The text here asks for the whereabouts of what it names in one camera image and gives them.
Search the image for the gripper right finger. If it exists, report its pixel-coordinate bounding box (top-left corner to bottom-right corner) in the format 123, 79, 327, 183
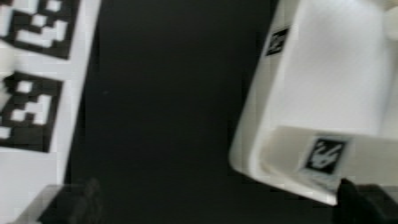
334, 179, 398, 224

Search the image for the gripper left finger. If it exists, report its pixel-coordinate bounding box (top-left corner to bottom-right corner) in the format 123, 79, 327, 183
11, 178, 105, 224

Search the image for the white desk top tray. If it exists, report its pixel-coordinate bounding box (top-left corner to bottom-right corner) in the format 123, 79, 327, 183
230, 0, 398, 204

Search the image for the white desk leg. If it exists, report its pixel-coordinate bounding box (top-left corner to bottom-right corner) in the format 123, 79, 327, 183
262, 126, 398, 187

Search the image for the white marker base sheet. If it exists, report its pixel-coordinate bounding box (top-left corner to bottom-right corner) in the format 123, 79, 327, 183
0, 0, 105, 224

